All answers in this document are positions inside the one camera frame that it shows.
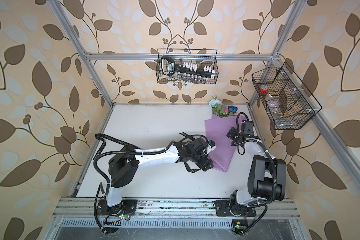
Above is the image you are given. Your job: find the blue fake rose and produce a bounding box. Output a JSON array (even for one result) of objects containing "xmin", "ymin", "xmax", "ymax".
[{"xmin": 228, "ymin": 106, "xmax": 238, "ymax": 116}]

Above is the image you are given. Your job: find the pink purple wrapping paper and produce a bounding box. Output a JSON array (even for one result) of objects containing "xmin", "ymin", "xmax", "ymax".
[{"xmin": 205, "ymin": 115, "xmax": 245, "ymax": 173}]

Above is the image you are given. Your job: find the pink fake rose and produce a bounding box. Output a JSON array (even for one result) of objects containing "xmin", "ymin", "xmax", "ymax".
[{"xmin": 212, "ymin": 105, "xmax": 231, "ymax": 118}]

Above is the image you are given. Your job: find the pale green fake flower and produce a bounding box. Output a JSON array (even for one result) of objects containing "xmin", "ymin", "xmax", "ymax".
[{"xmin": 209, "ymin": 95, "xmax": 222, "ymax": 108}]

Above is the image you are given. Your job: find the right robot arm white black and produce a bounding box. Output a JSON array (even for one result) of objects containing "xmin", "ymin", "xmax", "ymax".
[{"xmin": 227, "ymin": 120, "xmax": 287, "ymax": 217}]

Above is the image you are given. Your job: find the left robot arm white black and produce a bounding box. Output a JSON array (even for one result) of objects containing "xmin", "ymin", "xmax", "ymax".
[{"xmin": 93, "ymin": 133, "xmax": 216, "ymax": 208}]

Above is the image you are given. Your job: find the red capped clear bottle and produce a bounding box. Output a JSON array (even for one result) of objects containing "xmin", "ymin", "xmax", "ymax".
[{"xmin": 259, "ymin": 85, "xmax": 282, "ymax": 113}]

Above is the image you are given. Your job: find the black socket tool set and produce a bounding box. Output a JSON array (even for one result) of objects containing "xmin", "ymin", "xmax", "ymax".
[{"xmin": 158, "ymin": 55, "xmax": 218, "ymax": 79}]

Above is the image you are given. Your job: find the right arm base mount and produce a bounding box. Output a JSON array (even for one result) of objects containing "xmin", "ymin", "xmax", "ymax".
[{"xmin": 213, "ymin": 200, "xmax": 257, "ymax": 218}]

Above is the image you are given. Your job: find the right black wire basket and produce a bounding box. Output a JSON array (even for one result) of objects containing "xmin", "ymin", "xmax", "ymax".
[{"xmin": 252, "ymin": 62, "xmax": 322, "ymax": 130}]

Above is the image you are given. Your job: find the black wire basket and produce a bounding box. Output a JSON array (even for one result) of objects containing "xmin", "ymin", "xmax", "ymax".
[
  {"xmin": 252, "ymin": 62, "xmax": 322, "ymax": 130},
  {"xmin": 156, "ymin": 48, "xmax": 219, "ymax": 85}
]

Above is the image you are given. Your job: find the back black wire basket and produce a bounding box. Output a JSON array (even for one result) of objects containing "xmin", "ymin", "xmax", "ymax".
[{"xmin": 156, "ymin": 48, "xmax": 219, "ymax": 85}]

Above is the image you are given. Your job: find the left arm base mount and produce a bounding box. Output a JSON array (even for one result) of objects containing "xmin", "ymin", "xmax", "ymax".
[{"xmin": 95, "ymin": 199, "xmax": 138, "ymax": 216}]

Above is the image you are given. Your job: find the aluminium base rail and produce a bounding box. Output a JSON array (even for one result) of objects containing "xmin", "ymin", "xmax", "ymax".
[{"xmin": 52, "ymin": 197, "xmax": 301, "ymax": 220}]

